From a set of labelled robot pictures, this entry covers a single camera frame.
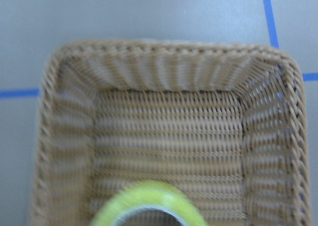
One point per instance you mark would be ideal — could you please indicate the yellow tape roll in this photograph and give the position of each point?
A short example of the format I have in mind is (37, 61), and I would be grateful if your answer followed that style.
(148, 195)

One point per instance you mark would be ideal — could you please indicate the brown wicker basket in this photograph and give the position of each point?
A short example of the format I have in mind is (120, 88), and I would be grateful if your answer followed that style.
(225, 124)

